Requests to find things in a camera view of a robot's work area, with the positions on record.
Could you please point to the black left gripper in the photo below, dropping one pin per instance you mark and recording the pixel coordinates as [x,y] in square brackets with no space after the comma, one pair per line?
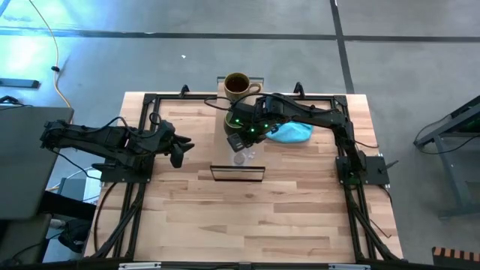
[165,138]

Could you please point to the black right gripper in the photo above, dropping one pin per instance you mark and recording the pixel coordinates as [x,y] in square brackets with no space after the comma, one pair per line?
[251,120]

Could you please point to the green ceramic mug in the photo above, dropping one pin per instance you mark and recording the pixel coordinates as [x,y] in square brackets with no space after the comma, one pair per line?
[228,123]

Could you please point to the brown ceramic mug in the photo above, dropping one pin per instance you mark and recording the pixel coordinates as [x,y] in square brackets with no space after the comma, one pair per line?
[236,84]

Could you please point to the clear glass mug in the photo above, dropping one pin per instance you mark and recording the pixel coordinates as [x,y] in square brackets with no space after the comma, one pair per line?
[240,159]

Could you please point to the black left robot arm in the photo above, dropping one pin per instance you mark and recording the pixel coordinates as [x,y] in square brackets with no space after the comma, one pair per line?
[93,138]

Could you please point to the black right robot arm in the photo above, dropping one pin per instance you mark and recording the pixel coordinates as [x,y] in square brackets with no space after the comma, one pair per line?
[322,116]

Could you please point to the teal cloth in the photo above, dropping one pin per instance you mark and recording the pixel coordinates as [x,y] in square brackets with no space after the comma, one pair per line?
[292,133]

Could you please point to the white box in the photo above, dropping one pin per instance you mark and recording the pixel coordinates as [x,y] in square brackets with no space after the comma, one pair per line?
[93,187]

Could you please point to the grey box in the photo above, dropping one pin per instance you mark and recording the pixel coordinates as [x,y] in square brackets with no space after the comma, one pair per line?
[71,189]

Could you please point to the black bag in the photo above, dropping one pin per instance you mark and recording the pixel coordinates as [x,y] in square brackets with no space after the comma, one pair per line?
[75,234]

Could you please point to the dark grey desk top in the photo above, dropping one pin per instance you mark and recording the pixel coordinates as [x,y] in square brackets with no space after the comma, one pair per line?
[22,168]

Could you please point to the black floor strip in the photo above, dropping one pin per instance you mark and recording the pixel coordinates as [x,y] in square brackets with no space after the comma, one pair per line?
[18,83]

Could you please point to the grey cabinet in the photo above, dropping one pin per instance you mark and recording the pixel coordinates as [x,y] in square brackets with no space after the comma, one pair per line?
[22,236]

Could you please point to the orange black striped block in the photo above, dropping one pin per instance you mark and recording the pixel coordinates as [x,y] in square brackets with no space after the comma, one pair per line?
[455,257]

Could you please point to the wooden shelf black metal frame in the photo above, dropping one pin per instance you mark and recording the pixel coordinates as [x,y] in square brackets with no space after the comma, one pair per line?
[221,150]

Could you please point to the black aluminium table frame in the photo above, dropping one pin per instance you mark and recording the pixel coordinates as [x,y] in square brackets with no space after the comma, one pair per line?
[168,97]

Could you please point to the black frame clamp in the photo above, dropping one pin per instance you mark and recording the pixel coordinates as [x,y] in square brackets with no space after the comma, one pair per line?
[184,90]
[299,89]

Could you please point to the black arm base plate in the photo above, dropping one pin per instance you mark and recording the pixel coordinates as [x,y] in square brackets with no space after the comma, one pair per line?
[375,170]
[123,176]

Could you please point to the silver table bracket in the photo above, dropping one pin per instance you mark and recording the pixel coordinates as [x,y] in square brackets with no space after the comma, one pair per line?
[348,267]
[138,266]

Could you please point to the grey metal desk frame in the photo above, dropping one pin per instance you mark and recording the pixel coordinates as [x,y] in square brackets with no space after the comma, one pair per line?
[450,125]

